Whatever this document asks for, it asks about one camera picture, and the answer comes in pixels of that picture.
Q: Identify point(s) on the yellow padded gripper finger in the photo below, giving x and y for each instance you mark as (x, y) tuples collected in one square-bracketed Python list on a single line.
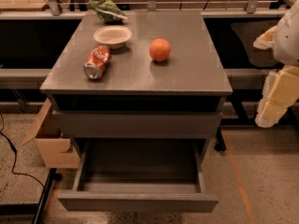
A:
[(266, 40), (280, 91)]

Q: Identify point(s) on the grey drawer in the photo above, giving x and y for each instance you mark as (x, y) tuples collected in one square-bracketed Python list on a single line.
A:
[(199, 125), (140, 175)]

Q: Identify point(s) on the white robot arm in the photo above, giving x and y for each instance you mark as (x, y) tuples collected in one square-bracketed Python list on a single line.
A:
[(286, 43)]

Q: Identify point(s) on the grey drawer cabinet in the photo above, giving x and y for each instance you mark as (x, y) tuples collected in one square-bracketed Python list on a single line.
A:
[(191, 80)]

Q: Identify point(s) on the closed grey top drawer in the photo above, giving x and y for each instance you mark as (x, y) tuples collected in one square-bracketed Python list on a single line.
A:
[(199, 125)]

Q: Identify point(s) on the black chair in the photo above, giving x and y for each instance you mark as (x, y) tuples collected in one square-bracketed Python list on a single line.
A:
[(247, 32)]

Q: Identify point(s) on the orange fruit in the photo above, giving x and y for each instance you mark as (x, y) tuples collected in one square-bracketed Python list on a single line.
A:
[(159, 50)]

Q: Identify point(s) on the white paper bowl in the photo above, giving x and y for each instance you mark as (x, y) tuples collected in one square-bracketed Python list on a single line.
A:
[(114, 36)]

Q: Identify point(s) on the red soda can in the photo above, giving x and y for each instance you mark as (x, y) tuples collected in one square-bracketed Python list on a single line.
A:
[(97, 62)]

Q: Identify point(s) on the cardboard box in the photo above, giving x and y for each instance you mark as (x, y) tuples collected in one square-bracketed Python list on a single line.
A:
[(55, 150)]

